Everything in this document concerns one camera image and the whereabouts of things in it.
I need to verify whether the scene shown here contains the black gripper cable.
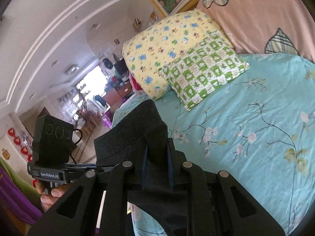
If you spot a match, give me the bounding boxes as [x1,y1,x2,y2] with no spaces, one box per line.
[67,128,84,164]

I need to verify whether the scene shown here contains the person's left hand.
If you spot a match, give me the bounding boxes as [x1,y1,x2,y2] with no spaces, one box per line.
[35,181,73,212]

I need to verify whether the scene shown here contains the teal floral bed sheet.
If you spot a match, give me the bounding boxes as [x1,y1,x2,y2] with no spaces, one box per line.
[110,52,315,236]

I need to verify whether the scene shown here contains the yellow cartoon print pillow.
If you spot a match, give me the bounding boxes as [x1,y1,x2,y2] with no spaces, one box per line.
[122,9,233,100]

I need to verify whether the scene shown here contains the green white checkered pillow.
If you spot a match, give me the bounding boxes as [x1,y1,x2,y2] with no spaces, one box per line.
[159,30,250,111]

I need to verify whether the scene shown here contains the black pants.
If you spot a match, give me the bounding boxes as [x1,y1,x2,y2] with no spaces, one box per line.
[93,99,215,236]

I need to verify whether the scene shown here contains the pink quilt with plaid hearts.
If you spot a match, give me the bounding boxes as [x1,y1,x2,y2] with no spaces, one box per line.
[197,0,314,62]

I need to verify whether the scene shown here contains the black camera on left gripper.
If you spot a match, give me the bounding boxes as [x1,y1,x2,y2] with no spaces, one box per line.
[32,114,74,167]

